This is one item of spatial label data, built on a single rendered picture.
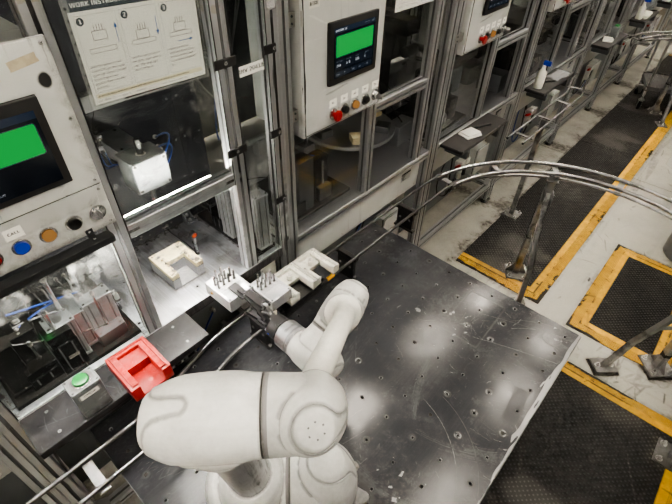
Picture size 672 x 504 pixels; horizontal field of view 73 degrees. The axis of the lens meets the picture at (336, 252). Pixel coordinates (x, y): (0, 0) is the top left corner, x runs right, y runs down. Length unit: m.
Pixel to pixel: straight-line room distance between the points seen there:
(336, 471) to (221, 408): 0.60
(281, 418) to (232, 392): 0.09
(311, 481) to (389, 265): 1.13
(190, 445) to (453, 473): 1.03
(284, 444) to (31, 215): 0.80
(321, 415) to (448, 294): 1.41
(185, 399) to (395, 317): 1.28
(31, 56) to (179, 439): 0.78
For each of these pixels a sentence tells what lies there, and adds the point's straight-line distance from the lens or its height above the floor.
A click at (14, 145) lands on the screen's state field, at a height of 1.66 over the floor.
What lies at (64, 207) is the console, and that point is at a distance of 1.24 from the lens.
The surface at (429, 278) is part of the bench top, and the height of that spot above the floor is 0.68.
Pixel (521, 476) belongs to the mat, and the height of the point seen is 0.01.
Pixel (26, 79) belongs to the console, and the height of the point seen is 1.76.
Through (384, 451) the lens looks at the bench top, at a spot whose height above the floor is 0.68.
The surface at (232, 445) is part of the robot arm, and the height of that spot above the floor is 1.47.
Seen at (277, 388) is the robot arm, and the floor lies 1.51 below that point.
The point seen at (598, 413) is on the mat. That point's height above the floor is 0.01.
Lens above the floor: 2.12
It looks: 42 degrees down
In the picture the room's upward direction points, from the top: 2 degrees clockwise
